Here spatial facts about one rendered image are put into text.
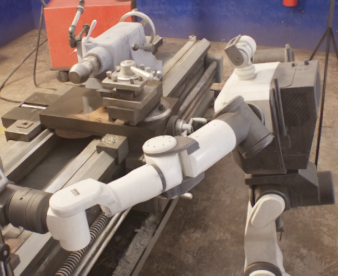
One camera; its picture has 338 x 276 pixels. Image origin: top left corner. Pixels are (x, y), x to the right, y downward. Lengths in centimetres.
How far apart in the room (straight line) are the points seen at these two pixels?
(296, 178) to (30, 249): 87
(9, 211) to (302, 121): 82
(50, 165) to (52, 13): 278
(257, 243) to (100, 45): 115
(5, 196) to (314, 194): 97
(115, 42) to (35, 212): 140
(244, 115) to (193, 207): 181
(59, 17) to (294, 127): 364
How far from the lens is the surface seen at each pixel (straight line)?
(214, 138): 111
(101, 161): 190
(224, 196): 308
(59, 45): 484
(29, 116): 228
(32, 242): 157
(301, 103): 135
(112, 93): 187
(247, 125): 121
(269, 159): 144
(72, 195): 94
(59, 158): 219
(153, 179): 100
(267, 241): 172
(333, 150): 370
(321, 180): 159
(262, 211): 158
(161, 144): 105
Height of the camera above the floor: 184
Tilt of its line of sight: 29 degrees down
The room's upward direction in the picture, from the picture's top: 2 degrees counter-clockwise
